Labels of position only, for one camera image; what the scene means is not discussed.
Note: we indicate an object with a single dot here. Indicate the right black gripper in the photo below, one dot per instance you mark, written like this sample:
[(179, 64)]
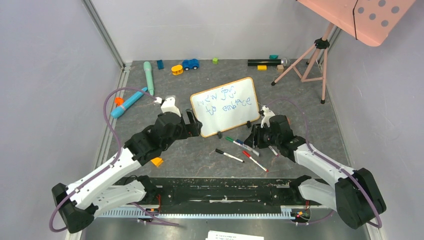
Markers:
[(256, 138)]

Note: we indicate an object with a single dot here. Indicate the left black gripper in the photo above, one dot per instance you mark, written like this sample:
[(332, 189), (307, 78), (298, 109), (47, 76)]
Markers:
[(191, 129)]

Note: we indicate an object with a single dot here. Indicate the blue capped marker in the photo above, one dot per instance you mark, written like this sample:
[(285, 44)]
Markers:
[(246, 147)]

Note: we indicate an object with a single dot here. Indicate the white whiteboard wooden frame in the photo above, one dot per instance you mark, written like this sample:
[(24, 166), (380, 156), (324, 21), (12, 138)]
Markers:
[(225, 107)]

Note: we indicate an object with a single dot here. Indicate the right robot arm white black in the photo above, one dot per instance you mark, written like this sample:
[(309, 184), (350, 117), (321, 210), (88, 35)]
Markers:
[(353, 194)]

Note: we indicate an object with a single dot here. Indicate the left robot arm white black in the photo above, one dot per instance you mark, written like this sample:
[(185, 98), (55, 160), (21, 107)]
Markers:
[(79, 203)]

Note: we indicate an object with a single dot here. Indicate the purple capped marker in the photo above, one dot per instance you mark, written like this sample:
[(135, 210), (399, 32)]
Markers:
[(273, 151)]

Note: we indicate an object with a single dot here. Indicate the red capped marker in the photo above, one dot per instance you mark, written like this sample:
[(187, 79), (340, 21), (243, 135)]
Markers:
[(255, 161)]

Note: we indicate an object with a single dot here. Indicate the green capped marker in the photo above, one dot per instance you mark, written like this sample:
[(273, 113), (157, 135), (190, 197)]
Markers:
[(233, 141)]

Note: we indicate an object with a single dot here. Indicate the black capped marker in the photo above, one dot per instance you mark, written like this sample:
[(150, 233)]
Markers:
[(228, 155)]

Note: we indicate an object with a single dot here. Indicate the orange wedge block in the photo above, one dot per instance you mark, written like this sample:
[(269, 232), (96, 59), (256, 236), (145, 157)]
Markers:
[(158, 161)]

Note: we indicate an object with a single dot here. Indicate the yellow oval toy brick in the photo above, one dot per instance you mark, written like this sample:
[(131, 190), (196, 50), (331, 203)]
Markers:
[(177, 69)]

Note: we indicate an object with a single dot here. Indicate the blue toy car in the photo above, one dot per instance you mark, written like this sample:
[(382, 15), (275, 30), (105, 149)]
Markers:
[(190, 64)]

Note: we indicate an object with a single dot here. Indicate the green cube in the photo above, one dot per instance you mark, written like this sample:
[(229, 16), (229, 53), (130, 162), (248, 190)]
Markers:
[(215, 60)]

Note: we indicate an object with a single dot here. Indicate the dark blue brick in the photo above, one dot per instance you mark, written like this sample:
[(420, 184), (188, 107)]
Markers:
[(160, 64)]

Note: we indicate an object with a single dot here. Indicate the yellow flat brick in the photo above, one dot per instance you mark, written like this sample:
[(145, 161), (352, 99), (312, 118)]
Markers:
[(262, 67)]

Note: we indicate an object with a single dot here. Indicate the beige wooden cube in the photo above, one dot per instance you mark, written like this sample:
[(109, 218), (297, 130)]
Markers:
[(280, 68)]

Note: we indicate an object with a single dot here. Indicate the mint green toy crayon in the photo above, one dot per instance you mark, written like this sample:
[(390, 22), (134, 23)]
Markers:
[(147, 67)]

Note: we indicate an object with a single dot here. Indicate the light blue toy crayon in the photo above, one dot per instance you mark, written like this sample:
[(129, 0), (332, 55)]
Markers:
[(119, 110)]

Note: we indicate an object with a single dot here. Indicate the black cylinder tube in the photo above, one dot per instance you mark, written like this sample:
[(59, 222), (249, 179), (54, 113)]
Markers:
[(264, 62)]

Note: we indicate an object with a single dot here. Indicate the small orange block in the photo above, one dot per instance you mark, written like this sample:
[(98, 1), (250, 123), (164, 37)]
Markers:
[(119, 101)]

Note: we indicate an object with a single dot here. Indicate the clear round cap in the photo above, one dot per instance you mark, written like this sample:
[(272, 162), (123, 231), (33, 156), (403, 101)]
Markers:
[(285, 62)]

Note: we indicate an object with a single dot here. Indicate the white paper sheet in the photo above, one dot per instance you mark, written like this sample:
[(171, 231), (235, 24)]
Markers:
[(219, 235)]

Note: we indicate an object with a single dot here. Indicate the pink music stand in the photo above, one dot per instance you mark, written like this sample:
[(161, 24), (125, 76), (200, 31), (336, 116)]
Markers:
[(368, 21)]

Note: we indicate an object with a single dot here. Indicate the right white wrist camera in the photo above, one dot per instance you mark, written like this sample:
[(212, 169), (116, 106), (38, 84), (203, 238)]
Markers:
[(266, 114)]

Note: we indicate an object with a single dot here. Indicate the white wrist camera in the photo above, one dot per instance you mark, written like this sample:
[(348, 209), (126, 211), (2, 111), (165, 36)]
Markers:
[(168, 105), (266, 114)]

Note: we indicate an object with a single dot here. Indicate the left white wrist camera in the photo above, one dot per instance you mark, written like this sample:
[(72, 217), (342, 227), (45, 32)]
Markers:
[(168, 105)]

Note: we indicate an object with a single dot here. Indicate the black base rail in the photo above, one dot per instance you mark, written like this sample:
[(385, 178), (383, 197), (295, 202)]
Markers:
[(213, 196)]

